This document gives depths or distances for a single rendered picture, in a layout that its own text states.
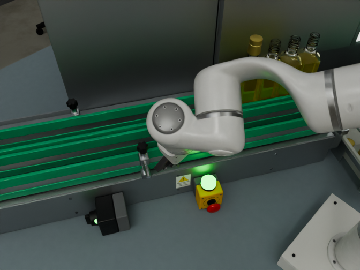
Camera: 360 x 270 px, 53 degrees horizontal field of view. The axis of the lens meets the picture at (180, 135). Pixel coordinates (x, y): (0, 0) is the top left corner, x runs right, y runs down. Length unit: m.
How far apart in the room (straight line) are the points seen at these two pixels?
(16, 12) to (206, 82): 3.21
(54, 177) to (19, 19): 2.70
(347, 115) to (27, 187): 0.78
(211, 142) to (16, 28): 3.02
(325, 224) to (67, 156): 0.72
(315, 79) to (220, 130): 0.15
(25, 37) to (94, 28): 2.30
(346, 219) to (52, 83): 1.15
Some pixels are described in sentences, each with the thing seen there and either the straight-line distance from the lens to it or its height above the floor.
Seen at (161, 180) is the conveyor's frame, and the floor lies 0.84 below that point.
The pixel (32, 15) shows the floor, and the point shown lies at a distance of 3.57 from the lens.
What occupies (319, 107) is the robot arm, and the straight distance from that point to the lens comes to 0.49.
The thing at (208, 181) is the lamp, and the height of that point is 0.85.
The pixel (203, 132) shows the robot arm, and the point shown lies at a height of 1.30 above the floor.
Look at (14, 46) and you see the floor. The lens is 3.23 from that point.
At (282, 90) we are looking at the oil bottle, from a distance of 1.11.
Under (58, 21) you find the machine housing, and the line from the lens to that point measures 1.01.
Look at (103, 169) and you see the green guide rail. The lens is 0.97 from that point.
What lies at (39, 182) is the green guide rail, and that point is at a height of 0.93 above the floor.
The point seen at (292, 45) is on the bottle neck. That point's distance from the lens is 1.04.
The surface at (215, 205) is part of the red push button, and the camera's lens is 1.03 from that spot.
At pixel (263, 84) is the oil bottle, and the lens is 1.06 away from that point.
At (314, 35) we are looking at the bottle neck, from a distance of 1.09.
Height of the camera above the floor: 1.70
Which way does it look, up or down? 49 degrees down
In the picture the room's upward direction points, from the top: straight up
